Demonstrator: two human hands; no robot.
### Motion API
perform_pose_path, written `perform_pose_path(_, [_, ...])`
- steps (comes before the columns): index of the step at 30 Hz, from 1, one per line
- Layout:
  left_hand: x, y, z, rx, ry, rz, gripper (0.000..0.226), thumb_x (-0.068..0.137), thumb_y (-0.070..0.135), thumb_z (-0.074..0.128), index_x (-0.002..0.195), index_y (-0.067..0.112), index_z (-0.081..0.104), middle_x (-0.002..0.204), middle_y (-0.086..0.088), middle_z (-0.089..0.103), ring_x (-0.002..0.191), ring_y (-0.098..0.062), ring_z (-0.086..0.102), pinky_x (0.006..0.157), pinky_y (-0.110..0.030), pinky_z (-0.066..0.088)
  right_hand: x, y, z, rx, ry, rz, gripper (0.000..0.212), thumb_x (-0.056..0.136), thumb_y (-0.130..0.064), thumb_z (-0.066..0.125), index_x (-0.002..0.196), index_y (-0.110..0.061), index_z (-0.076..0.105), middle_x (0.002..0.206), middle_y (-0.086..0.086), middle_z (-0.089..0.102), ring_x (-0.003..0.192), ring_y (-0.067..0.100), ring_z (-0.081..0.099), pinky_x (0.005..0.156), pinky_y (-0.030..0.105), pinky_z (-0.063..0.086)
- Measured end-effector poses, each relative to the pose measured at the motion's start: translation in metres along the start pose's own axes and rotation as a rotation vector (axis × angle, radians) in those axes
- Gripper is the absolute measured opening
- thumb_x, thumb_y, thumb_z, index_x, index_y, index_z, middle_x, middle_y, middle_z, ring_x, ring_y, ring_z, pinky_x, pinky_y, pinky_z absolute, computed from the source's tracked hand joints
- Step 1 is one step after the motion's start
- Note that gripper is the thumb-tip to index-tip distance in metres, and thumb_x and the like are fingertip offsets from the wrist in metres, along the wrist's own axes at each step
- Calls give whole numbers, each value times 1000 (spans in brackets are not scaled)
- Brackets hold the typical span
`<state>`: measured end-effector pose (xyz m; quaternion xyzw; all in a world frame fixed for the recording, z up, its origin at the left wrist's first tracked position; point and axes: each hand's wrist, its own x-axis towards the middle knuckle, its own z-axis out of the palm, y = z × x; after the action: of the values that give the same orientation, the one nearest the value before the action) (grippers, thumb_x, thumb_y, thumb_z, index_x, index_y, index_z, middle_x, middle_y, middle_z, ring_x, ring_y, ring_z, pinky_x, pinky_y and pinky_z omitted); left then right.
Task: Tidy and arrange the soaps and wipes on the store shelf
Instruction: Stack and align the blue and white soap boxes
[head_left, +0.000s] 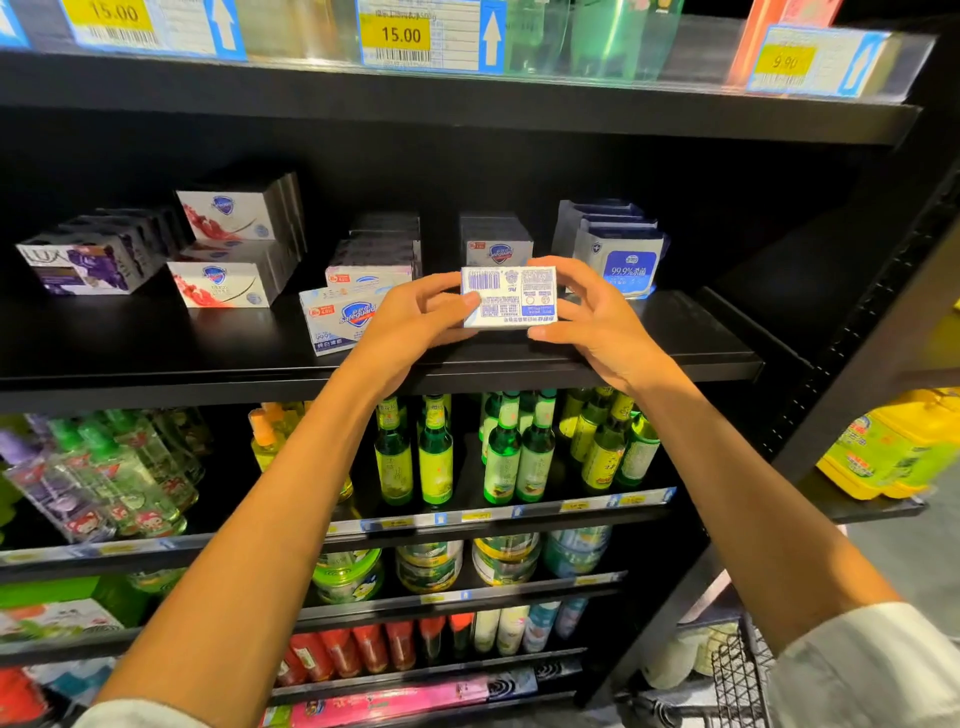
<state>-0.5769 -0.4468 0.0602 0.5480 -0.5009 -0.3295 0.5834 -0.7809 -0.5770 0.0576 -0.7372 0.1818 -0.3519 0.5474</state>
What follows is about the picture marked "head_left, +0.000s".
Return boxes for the person's left hand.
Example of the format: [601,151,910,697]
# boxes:
[348,271,482,399]

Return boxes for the person's right hand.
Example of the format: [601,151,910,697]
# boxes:
[528,255,677,395]

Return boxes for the single white blue soap box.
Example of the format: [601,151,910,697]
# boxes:
[297,277,395,357]
[460,265,560,330]

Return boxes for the black store shelf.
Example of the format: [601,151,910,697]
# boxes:
[0,45,960,728]

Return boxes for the black wire shopping cart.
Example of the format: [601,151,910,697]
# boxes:
[622,615,779,728]

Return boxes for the person's right forearm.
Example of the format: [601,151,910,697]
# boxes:
[637,367,902,650]

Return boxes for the person's left forearm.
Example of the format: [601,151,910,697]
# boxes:
[97,367,422,728]

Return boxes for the row of white upright packs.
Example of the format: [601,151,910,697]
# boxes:
[552,198,671,302]

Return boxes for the row of white pink soap boxes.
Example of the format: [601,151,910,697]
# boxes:
[325,211,425,290]

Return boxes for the row of white blue soap boxes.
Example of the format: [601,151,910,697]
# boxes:
[459,213,536,269]

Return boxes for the row of green yellow bottles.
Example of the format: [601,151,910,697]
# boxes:
[247,387,665,509]

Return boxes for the row of white red soap boxes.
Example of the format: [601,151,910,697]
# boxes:
[165,171,309,311]

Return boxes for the green lidded wipe tub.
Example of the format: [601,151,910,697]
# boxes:
[394,537,467,594]
[543,522,614,578]
[312,547,386,606]
[471,529,545,587]

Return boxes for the blue white price tag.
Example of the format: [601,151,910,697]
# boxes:
[745,22,893,99]
[355,0,509,74]
[0,0,32,50]
[57,0,248,62]

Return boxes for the yellow detergent jug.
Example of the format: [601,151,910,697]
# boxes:
[817,390,960,501]

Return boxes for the row of white small bottles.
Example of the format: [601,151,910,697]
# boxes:
[472,592,591,657]

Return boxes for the row of amber bottles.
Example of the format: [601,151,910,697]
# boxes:
[247,0,359,62]

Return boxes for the row of purple soap boxes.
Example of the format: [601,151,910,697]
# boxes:
[15,205,194,297]

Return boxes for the cream white pouch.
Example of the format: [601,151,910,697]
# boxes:
[642,622,707,692]

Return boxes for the orange pink tall packs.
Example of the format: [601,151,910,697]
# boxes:
[726,0,845,87]

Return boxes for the long pink packet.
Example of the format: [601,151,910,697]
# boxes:
[288,672,539,728]

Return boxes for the green white box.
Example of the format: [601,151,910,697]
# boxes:
[0,577,129,644]

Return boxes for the red snack packet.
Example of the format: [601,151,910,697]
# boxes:
[0,667,50,728]

